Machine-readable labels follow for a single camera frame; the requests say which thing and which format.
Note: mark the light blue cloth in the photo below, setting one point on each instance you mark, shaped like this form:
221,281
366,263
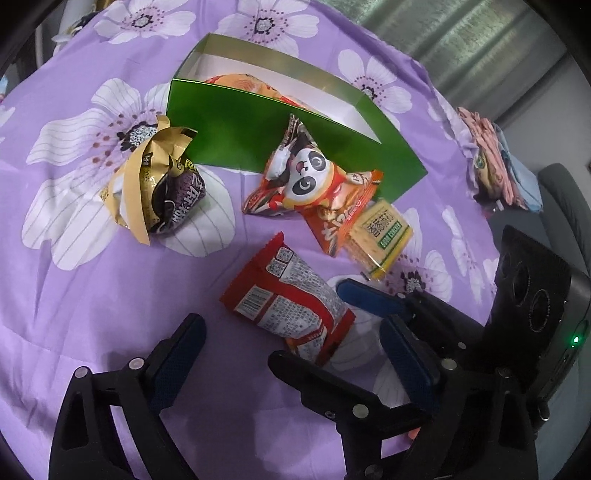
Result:
526,180

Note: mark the gold and brown snack packet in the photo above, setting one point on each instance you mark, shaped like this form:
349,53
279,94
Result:
138,184

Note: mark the grey chair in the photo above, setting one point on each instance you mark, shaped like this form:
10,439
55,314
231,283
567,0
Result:
568,194

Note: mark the orange panda snack packet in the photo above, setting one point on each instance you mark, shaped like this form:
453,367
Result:
304,175

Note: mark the pink patterned cloth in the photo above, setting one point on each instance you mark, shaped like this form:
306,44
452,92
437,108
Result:
485,134

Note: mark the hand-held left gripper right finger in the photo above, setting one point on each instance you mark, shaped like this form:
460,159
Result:
406,360

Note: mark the grey curtain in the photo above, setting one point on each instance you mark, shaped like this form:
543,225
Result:
461,46

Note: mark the yellow printed cloth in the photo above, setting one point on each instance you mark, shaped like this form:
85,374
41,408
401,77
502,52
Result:
485,170

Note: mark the yellow green cracker packet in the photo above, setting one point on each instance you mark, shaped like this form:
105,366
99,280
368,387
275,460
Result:
378,235

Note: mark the orange cookie packet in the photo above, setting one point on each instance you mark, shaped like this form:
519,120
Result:
244,85

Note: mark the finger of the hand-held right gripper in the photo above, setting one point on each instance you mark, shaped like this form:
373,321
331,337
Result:
314,376
369,297

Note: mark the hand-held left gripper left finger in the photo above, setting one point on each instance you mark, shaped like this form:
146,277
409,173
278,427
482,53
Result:
178,355

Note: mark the red and white snack packet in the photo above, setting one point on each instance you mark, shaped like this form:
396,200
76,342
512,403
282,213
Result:
295,300

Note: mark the purple floral bedsheet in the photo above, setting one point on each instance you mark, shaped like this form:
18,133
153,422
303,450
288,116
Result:
92,300

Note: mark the green cardboard box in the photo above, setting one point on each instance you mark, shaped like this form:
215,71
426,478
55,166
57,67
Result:
240,129

